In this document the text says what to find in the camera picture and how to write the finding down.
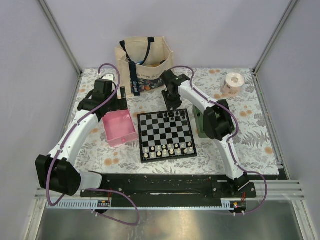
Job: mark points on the green plastic tray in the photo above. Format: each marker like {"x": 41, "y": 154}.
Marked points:
{"x": 198, "y": 122}

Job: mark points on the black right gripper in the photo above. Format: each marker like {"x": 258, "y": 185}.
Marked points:
{"x": 174, "y": 105}

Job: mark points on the pink plastic box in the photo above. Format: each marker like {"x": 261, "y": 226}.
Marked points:
{"x": 119, "y": 127}

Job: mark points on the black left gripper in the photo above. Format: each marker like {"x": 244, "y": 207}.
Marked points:
{"x": 120, "y": 104}

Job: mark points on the beige canvas tote bag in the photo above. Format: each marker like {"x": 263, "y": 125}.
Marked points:
{"x": 141, "y": 61}

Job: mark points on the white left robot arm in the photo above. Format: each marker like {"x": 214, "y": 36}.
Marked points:
{"x": 56, "y": 170}

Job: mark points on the white chess piece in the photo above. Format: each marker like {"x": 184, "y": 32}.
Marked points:
{"x": 190, "y": 147}
{"x": 146, "y": 153}

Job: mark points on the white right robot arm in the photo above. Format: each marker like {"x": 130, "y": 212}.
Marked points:
{"x": 237, "y": 177}

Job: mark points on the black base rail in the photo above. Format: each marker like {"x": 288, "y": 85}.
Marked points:
{"x": 169, "y": 190}

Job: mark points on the floral patterned tablecloth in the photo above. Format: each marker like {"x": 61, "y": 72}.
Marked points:
{"x": 252, "y": 142}

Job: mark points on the black white chessboard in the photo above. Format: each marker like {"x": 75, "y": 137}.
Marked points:
{"x": 164, "y": 140}

